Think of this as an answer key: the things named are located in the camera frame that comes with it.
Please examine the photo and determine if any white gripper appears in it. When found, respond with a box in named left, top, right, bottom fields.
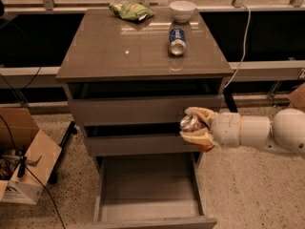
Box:
left=180, top=107, right=241, bottom=152

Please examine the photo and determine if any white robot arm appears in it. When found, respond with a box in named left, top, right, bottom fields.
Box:
left=180, top=107, right=305, bottom=156

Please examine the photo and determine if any middle grey drawer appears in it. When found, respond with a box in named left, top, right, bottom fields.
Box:
left=84, top=135, right=199, bottom=156

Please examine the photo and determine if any top grey drawer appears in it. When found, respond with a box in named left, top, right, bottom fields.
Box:
left=68, top=95, right=222, bottom=126

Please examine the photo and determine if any open bottom grey drawer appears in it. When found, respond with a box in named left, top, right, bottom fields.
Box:
left=91, top=153, right=217, bottom=229

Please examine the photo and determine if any blue pepsi can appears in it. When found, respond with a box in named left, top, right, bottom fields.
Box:
left=169, top=28, right=187, bottom=56

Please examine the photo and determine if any grey drawer cabinet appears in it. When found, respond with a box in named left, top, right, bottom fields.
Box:
left=55, top=7, right=234, bottom=229

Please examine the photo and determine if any cardboard box at right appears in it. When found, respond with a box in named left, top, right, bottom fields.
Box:
left=288, top=83, right=305, bottom=112

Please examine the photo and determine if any white bowl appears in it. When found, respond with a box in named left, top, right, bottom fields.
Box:
left=170, top=1, right=196, bottom=23

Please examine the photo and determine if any green chip bag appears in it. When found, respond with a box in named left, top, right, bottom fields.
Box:
left=109, top=1, right=154, bottom=22

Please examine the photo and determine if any black stand leg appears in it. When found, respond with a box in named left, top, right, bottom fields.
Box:
left=49, top=121, right=77, bottom=184

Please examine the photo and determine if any open cardboard box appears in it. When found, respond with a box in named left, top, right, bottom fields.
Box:
left=0, top=108, right=61, bottom=205

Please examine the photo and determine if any white cable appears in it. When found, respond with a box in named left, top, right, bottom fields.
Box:
left=223, top=4, right=253, bottom=90

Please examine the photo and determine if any black cable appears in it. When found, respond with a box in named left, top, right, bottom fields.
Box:
left=0, top=113, right=68, bottom=229

